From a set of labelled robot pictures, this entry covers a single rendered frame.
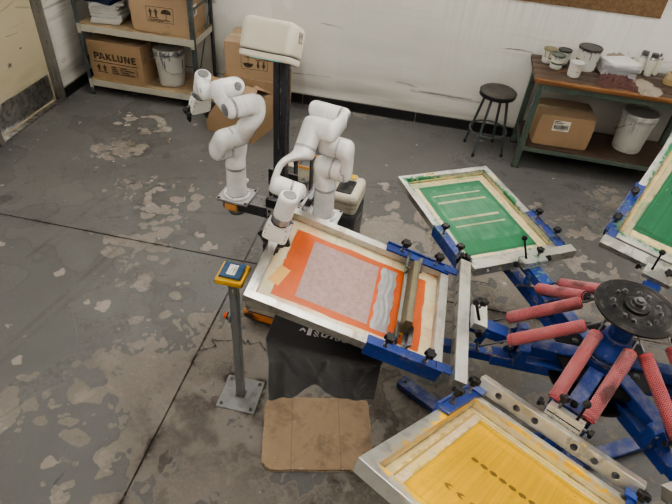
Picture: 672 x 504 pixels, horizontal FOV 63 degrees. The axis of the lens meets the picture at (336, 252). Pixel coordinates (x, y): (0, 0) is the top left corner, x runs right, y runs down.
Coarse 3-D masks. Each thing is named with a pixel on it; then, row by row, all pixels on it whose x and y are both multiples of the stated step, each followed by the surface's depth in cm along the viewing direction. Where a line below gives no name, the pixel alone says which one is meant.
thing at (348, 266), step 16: (304, 240) 236; (320, 240) 240; (288, 256) 226; (304, 256) 230; (320, 256) 233; (336, 256) 236; (352, 256) 239; (320, 272) 226; (336, 272) 229; (352, 272) 232; (368, 272) 236; (400, 272) 242; (368, 288) 229; (400, 288) 235; (416, 304) 232
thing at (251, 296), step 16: (320, 224) 243; (336, 224) 245; (352, 240) 245; (368, 240) 245; (272, 256) 223; (400, 256) 245; (256, 272) 210; (432, 272) 247; (256, 288) 204; (256, 304) 202; (272, 304) 201; (288, 304) 204; (304, 320) 202; (320, 320) 204; (336, 336) 204; (352, 336) 203; (432, 336) 220
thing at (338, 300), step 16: (304, 272) 223; (288, 288) 214; (304, 288) 217; (320, 288) 220; (336, 288) 223; (352, 288) 226; (304, 304) 211; (320, 304) 214; (336, 304) 217; (352, 304) 219; (368, 304) 222; (352, 320) 214; (368, 320) 216; (416, 320) 225; (416, 336) 219
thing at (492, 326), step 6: (492, 324) 225; (498, 324) 227; (474, 330) 224; (486, 330) 223; (492, 330) 223; (498, 330) 224; (504, 330) 225; (492, 336) 225; (498, 336) 224; (504, 336) 223
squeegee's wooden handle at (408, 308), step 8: (416, 264) 233; (408, 272) 237; (416, 272) 229; (408, 280) 231; (416, 280) 226; (408, 288) 225; (416, 288) 223; (408, 296) 219; (408, 304) 215; (408, 312) 212; (408, 320) 209; (400, 328) 212; (408, 328) 211
